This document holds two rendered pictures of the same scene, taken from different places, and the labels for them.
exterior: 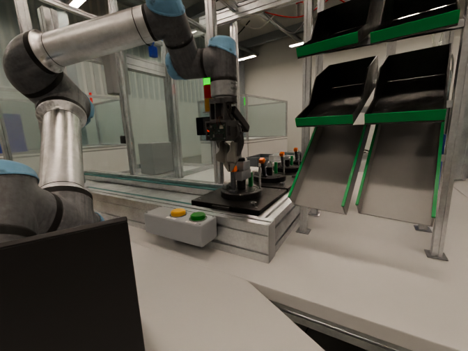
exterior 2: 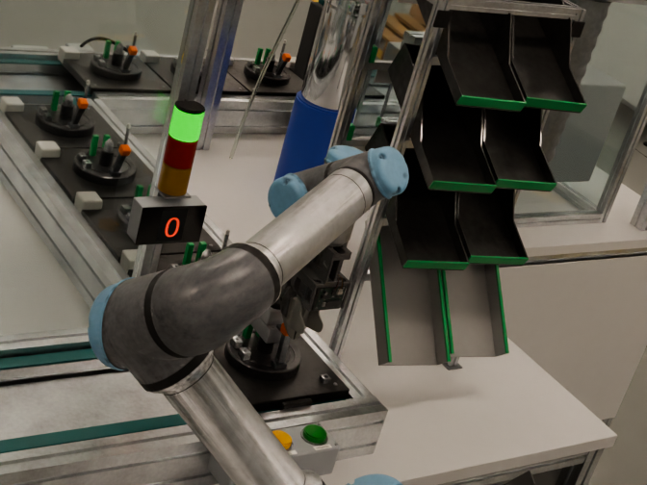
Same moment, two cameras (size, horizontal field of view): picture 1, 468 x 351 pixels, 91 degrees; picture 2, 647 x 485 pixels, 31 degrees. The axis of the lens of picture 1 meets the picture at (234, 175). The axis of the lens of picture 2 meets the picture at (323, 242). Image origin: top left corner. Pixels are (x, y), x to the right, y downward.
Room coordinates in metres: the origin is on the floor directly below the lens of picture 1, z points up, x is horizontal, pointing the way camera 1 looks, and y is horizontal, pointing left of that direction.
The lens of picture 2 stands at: (0.07, 1.68, 2.11)
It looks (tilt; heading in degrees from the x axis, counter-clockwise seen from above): 26 degrees down; 290
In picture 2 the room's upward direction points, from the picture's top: 16 degrees clockwise
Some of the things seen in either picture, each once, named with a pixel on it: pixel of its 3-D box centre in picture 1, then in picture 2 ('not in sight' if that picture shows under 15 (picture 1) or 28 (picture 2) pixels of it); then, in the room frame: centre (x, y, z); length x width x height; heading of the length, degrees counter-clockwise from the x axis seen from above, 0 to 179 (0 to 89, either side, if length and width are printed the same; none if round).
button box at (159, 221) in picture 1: (179, 224); (274, 456); (0.61, 0.16, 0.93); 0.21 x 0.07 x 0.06; 59
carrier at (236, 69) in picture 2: not in sight; (270, 63); (1.51, -1.37, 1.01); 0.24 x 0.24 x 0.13; 59
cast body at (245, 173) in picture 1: (242, 168); (270, 314); (0.76, -0.03, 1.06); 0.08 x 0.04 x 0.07; 147
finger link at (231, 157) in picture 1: (230, 157); (311, 320); (0.67, 0.01, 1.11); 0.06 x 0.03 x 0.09; 149
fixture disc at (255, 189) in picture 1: (241, 191); (263, 353); (0.75, -0.02, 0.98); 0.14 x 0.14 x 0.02
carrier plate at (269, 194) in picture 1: (241, 197); (260, 362); (0.75, -0.02, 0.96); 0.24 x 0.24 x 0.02; 59
